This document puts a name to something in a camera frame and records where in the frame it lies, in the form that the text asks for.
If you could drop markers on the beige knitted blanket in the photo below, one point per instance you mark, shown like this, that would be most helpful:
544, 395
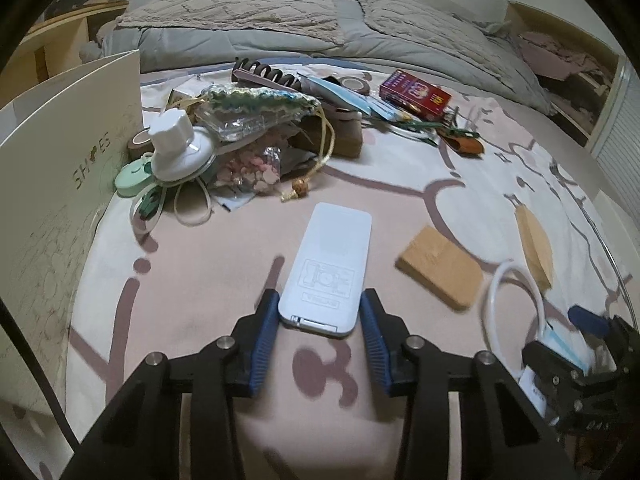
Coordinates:
425, 20
235, 10

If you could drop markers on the green round tin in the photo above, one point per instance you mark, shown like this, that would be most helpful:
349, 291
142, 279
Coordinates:
131, 177

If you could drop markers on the red card box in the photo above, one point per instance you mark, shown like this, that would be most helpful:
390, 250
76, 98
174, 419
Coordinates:
415, 92

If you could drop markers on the blue face mask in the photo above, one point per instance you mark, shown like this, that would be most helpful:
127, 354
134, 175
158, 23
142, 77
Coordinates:
567, 347
350, 97

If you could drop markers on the clear plastic case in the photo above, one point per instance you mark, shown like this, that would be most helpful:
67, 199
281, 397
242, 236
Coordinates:
232, 125

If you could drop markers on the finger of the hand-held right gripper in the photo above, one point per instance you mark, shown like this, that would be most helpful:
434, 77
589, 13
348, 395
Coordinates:
587, 317
552, 362

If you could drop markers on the wooden shelf unit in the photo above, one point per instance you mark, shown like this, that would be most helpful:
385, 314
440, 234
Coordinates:
60, 40

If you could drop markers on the printed cartoon blanket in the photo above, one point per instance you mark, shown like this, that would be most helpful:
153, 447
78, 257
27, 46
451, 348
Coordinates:
240, 260

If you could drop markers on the white cardboard shoe box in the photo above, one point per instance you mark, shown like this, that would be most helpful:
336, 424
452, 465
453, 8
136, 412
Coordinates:
50, 210

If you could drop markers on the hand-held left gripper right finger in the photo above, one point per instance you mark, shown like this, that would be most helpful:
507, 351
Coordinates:
376, 345

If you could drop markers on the orange green knitted ornament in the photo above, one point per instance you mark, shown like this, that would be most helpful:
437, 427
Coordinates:
467, 145

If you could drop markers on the dark spiral hair clip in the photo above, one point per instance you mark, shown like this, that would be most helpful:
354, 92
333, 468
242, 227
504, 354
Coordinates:
265, 74

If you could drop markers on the thick wooden block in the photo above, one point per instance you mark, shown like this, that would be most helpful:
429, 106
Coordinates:
442, 267

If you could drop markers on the white remote control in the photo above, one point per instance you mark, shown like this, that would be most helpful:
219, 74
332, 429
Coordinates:
330, 265

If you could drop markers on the white louvred door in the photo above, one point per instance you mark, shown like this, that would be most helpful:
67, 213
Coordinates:
617, 145

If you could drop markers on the clear bag of pink hearts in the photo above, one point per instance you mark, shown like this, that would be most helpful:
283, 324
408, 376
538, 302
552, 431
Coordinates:
247, 167

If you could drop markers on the pink clothes pile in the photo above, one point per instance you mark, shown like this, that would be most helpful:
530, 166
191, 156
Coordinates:
560, 55

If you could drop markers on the flat wooden piece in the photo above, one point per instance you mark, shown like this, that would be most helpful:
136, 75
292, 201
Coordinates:
537, 250

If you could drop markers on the brown tape roll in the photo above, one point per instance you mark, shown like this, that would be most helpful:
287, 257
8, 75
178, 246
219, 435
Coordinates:
135, 147

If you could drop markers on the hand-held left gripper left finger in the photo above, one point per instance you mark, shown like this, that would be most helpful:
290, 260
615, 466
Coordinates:
262, 345

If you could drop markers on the grey duvet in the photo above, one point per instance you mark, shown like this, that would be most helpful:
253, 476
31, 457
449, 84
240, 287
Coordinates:
250, 45

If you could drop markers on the dark patterned tape roll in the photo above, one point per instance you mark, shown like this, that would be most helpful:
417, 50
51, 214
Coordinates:
357, 87

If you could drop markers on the blue green crocheted pouch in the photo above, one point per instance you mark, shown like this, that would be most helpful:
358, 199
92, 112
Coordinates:
260, 100

